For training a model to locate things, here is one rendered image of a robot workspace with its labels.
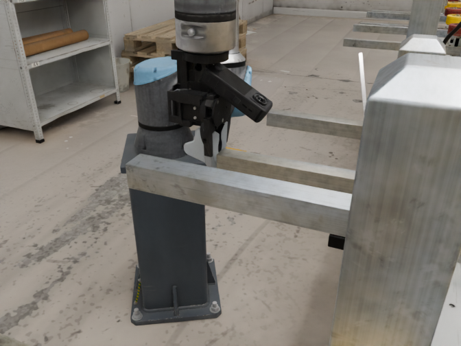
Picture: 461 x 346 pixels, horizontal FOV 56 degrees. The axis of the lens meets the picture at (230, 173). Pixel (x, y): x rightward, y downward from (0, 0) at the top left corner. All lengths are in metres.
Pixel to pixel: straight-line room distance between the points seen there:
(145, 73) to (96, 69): 2.56
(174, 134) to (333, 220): 0.93
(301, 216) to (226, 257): 1.45
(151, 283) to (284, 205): 1.16
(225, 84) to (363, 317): 0.52
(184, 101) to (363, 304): 0.55
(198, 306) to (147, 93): 0.78
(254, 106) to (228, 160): 0.11
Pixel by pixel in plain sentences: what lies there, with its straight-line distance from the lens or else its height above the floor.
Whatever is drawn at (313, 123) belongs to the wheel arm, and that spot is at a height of 0.84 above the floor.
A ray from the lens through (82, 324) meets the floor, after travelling 1.67.
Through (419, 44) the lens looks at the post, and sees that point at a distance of 0.39.
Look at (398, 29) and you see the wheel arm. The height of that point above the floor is 0.84.
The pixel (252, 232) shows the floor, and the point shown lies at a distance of 2.00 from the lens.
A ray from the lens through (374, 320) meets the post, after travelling 0.18.
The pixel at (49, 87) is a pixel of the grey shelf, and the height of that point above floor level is 0.17.
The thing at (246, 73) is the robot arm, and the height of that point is 0.85.
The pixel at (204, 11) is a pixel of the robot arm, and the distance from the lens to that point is 0.63.
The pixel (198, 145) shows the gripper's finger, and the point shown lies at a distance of 0.72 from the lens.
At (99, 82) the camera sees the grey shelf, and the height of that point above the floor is 0.15.
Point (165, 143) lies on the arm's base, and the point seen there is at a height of 0.65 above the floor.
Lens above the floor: 1.17
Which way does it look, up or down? 28 degrees down
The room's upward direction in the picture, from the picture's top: straight up
